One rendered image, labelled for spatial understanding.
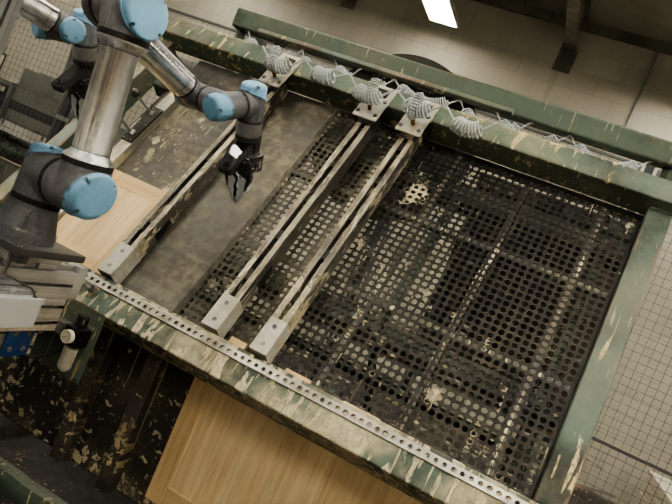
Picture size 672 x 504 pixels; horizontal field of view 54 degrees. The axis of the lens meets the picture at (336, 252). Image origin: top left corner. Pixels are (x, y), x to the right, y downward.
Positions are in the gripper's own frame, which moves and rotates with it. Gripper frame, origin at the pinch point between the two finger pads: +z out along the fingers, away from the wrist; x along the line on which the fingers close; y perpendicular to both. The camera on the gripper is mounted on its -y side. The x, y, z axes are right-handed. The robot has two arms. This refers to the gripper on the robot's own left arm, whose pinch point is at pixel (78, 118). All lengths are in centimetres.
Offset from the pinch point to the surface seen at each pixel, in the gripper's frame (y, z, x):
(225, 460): -18, 86, -89
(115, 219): 4.4, 34.2, -14.2
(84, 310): -27, 49, -33
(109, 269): -16, 39, -32
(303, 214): 28, 15, -76
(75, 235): -6.4, 40.3, -6.2
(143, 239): -2.0, 31.9, -33.3
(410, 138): 70, -10, -93
